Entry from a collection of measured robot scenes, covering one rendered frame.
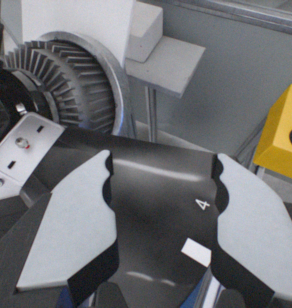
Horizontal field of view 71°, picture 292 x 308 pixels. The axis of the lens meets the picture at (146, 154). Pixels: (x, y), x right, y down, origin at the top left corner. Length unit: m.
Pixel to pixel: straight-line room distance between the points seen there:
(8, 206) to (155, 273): 0.27
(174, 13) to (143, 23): 0.16
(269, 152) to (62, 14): 0.49
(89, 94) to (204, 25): 0.62
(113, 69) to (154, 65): 0.42
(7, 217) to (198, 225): 0.31
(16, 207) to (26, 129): 0.15
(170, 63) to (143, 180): 0.63
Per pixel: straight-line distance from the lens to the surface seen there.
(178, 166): 0.24
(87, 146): 0.27
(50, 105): 0.36
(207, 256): 0.26
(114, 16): 0.45
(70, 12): 0.51
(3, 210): 0.42
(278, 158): 0.47
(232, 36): 0.89
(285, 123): 0.47
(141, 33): 0.77
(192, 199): 0.24
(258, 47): 0.90
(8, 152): 0.31
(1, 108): 0.33
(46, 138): 0.30
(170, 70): 0.80
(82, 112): 0.37
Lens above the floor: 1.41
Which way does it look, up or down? 66 degrees down
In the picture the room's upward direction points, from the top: 7 degrees counter-clockwise
